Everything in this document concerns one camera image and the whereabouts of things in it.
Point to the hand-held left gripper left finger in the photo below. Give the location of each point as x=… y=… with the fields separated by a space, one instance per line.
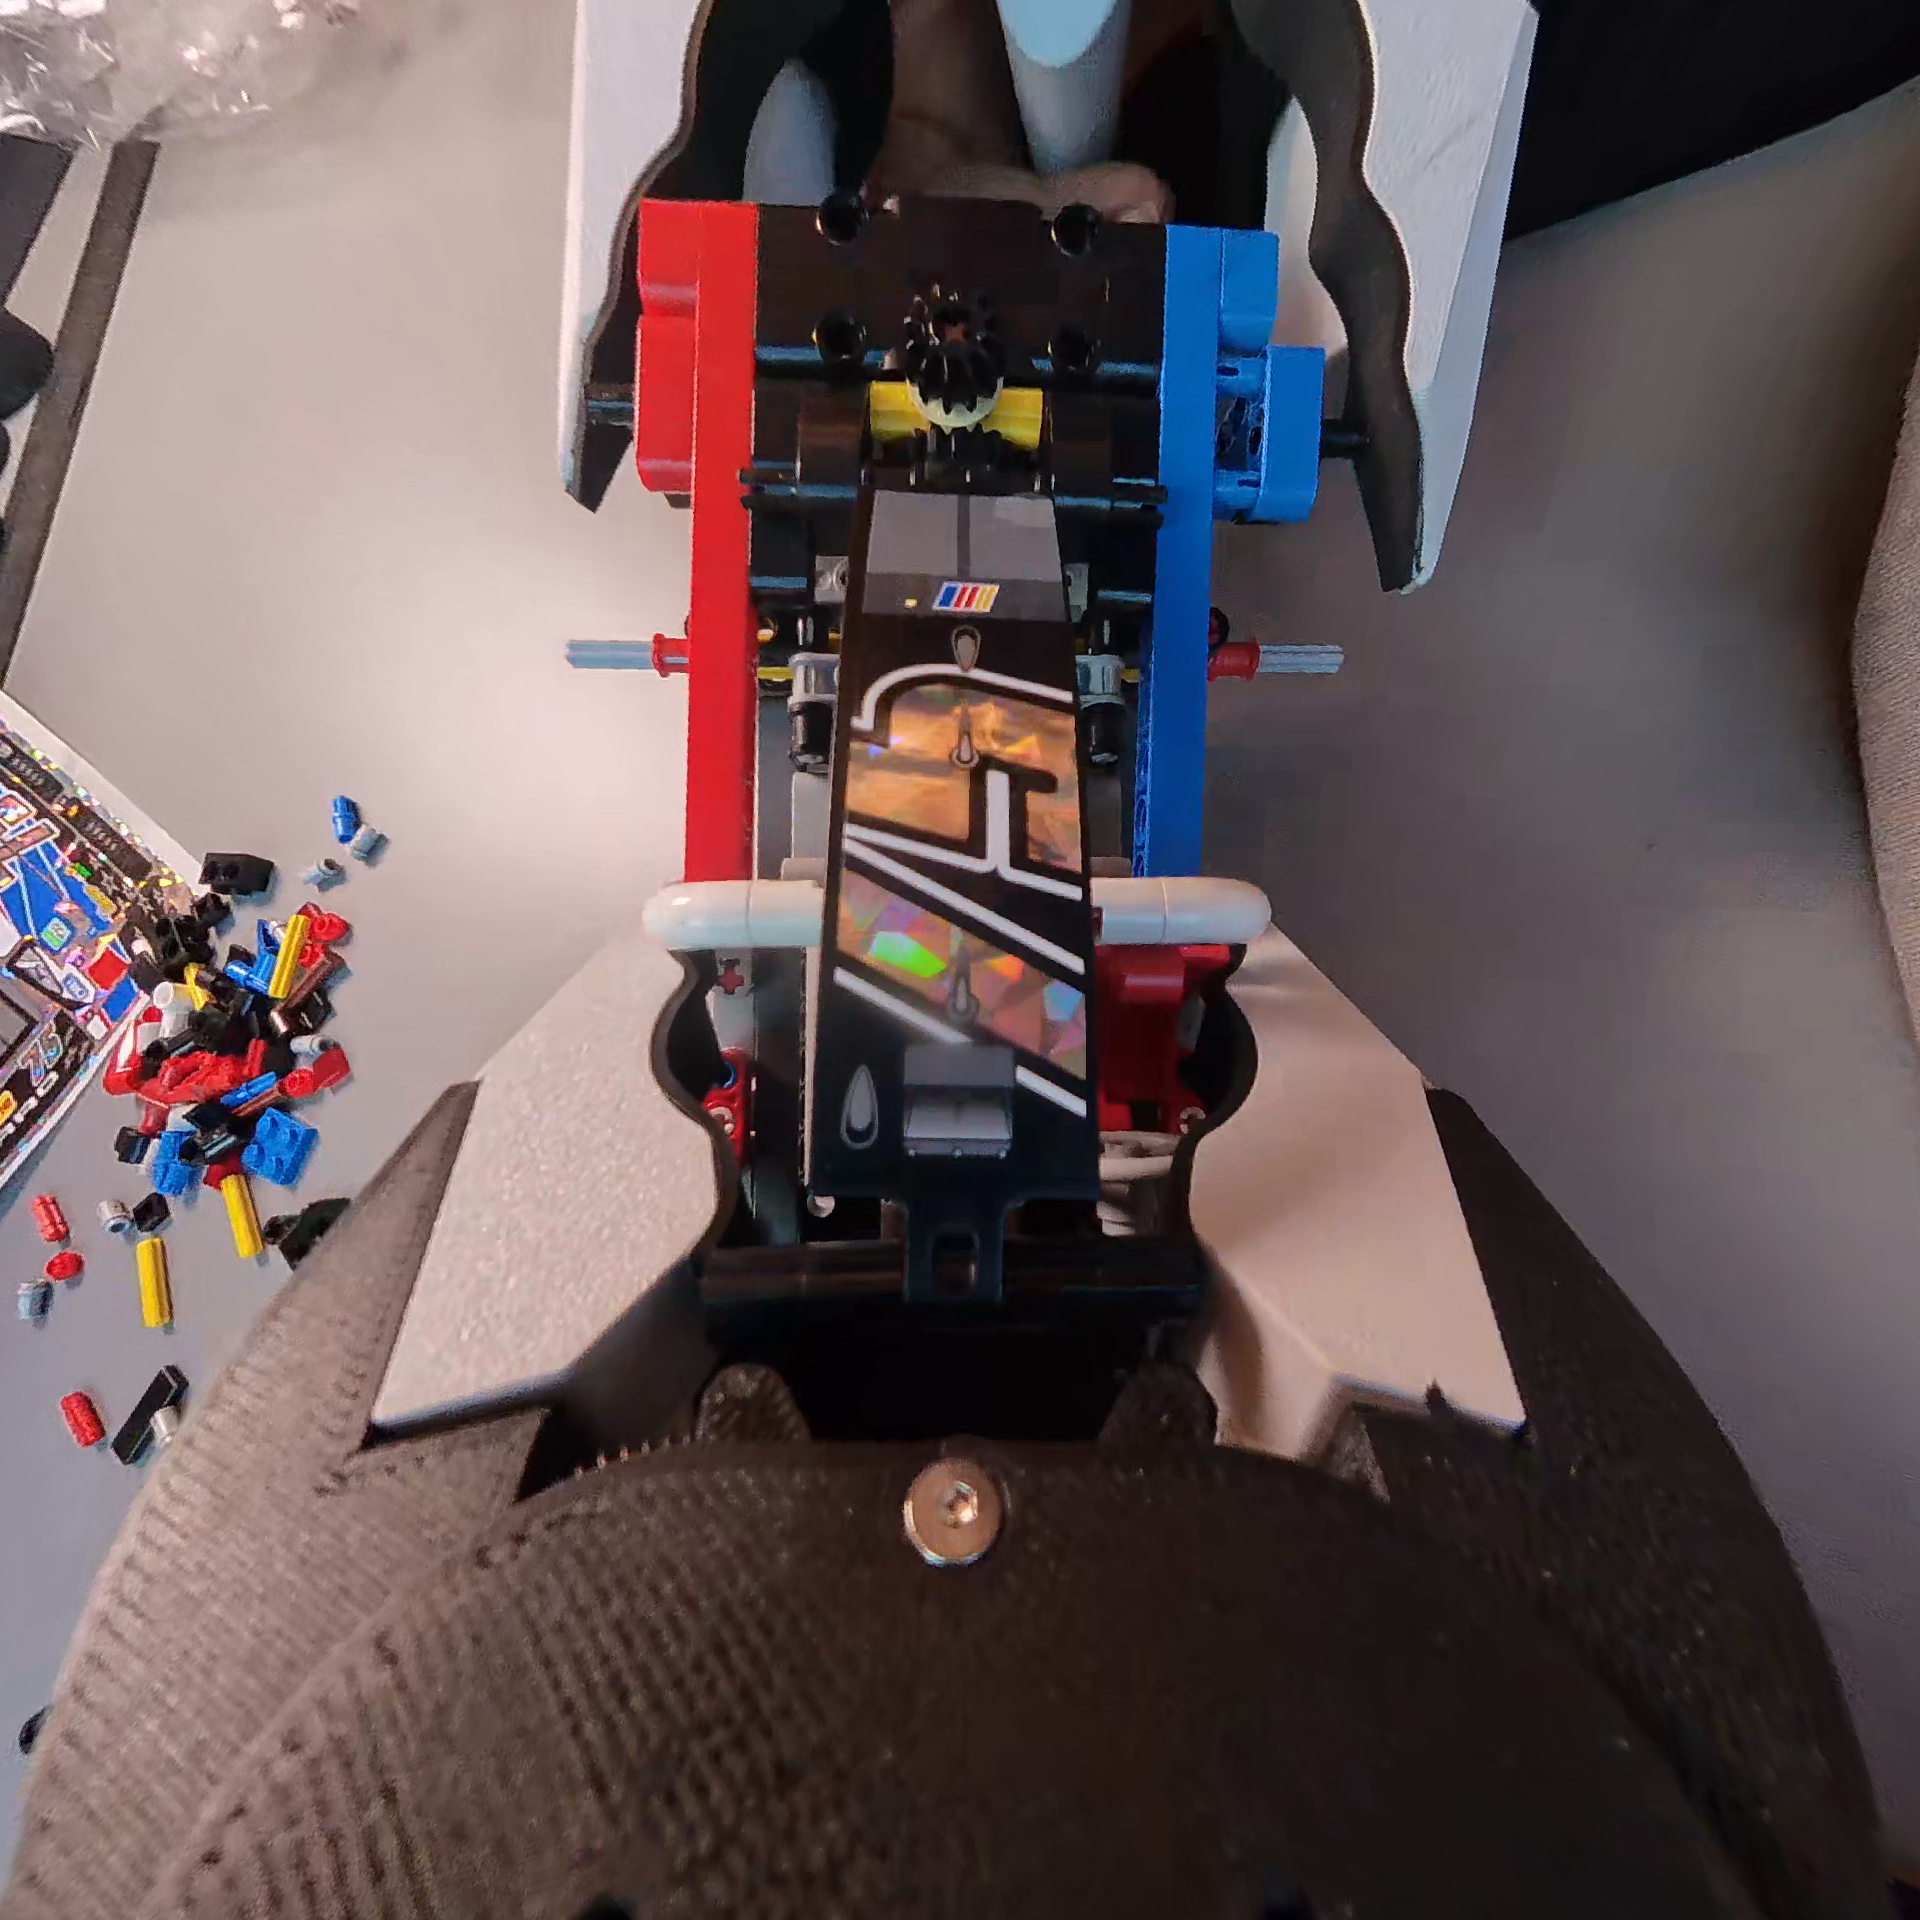
x=556 y=1200

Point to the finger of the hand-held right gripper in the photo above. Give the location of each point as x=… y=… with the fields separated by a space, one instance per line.
x=1455 y=225
x=616 y=149

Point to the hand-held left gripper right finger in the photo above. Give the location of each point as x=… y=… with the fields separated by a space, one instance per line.
x=1350 y=1200

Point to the lego car model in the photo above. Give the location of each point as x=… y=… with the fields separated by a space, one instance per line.
x=961 y=840

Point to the pile of mixed lego pieces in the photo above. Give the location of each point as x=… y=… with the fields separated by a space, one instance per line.
x=225 y=1049

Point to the person's right hand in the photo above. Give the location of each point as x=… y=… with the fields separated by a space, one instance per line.
x=945 y=136

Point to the clear plastic bag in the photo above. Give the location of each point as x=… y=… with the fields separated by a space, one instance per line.
x=164 y=59

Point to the holographic sticker sheet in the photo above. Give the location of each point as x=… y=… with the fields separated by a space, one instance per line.
x=59 y=931

